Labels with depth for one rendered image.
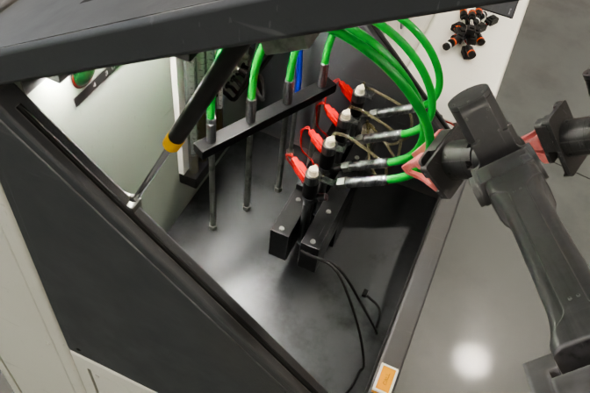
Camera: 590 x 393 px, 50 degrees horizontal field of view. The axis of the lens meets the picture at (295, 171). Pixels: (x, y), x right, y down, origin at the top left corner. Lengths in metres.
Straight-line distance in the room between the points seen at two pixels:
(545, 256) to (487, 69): 1.07
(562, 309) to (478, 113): 0.34
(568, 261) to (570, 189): 2.31
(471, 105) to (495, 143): 0.06
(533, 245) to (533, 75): 2.78
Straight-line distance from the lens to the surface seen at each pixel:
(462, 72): 1.61
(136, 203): 0.80
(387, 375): 1.10
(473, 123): 0.82
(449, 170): 0.92
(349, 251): 1.36
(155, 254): 0.81
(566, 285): 0.57
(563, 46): 3.66
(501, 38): 1.77
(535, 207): 0.68
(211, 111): 1.10
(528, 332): 2.40
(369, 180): 1.05
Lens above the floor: 1.94
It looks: 49 degrees down
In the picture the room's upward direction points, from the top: 8 degrees clockwise
